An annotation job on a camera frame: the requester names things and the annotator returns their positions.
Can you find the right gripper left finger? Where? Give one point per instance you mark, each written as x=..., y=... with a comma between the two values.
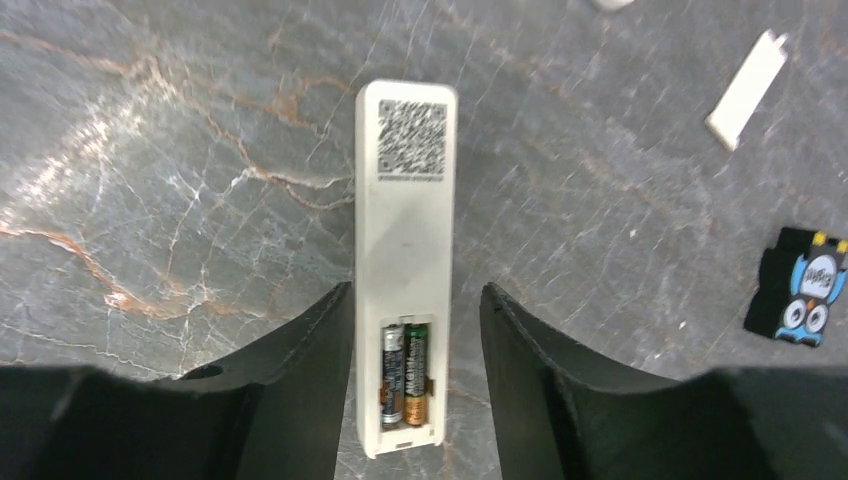
x=270, y=410

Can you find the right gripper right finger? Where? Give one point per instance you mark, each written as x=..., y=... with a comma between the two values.
x=564, y=411

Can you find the silver black AAA battery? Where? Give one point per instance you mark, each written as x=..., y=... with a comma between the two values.
x=392, y=374

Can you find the green gold AAA battery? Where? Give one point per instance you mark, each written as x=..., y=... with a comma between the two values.
x=416, y=382

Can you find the slim white remote control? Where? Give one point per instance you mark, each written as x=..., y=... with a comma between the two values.
x=405, y=171

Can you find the white battery cover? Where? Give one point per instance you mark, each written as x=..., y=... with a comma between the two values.
x=747, y=88

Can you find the white remote with buttons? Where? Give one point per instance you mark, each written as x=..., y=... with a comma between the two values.
x=611, y=5

